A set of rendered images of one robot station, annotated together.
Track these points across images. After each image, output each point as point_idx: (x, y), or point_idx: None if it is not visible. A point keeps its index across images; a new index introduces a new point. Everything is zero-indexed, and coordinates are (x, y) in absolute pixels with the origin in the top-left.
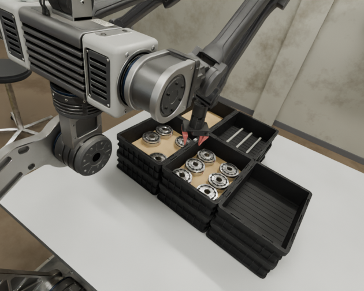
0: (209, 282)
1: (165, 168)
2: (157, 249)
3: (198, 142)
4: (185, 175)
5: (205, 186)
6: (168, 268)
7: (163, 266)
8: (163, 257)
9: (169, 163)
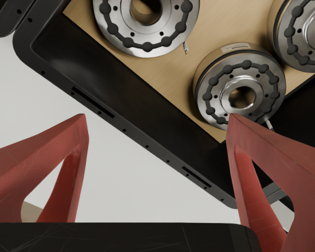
0: (194, 185)
1: (35, 68)
2: (94, 136)
3: (232, 124)
4: (164, 15)
5: (246, 63)
6: (119, 166)
7: (110, 164)
8: (109, 151)
9: (52, 16)
